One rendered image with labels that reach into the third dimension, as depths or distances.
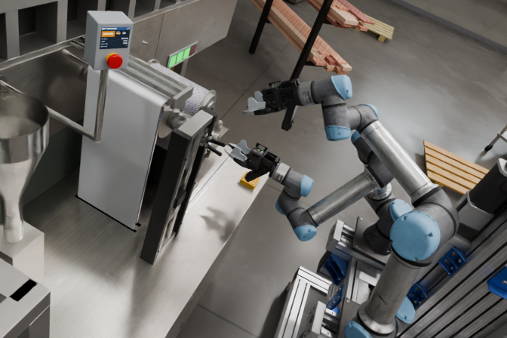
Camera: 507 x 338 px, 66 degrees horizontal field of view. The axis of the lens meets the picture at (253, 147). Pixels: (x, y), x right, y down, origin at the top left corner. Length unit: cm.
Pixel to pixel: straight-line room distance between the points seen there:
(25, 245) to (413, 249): 94
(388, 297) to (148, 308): 70
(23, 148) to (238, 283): 191
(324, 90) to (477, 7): 1056
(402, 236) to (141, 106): 78
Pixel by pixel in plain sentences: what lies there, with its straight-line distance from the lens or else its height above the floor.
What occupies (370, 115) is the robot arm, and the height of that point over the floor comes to 150.
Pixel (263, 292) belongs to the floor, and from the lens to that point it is 255.
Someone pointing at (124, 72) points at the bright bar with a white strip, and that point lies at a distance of 115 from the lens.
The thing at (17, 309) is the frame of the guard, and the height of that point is 160.
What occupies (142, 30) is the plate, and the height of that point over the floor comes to 140.
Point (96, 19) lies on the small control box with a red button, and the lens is 79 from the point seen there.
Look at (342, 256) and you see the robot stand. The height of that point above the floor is 69.
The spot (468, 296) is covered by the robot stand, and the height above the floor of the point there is 110.
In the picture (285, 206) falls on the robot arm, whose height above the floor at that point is 102.
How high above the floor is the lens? 204
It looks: 36 degrees down
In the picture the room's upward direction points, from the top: 23 degrees clockwise
